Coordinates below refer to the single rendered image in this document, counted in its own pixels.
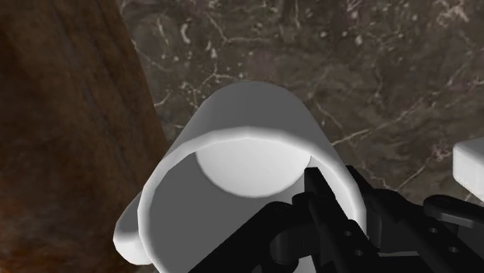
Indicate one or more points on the white block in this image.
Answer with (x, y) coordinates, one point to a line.
(470, 166)

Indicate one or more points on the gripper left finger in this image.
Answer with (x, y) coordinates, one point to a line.
(325, 230)

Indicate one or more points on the white mug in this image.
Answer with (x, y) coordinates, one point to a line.
(242, 109)

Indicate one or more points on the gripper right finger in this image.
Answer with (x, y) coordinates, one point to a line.
(412, 230)

